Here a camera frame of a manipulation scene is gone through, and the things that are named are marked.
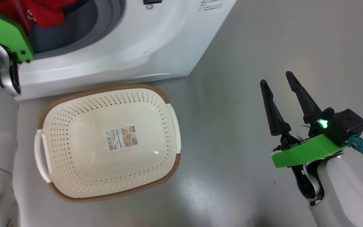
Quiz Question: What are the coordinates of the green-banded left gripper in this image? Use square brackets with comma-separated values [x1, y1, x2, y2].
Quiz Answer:
[0, 12, 35, 64]

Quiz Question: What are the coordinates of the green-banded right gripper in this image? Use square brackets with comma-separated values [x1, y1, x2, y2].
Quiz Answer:
[260, 71, 349, 168]

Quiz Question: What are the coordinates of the red clothing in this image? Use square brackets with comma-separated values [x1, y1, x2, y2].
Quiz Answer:
[0, 0, 78, 38]

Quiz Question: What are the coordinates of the grey rubber door gasket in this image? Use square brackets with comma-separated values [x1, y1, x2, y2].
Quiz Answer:
[29, 0, 126, 60]

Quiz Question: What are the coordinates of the white washing machine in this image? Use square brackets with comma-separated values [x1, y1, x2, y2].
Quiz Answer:
[0, 0, 237, 101]

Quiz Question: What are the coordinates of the printed basket product sticker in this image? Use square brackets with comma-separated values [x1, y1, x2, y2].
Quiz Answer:
[107, 125, 139, 152]

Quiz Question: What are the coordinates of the cream perforated laundry basket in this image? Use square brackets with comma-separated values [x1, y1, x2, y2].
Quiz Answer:
[34, 84, 182, 203]

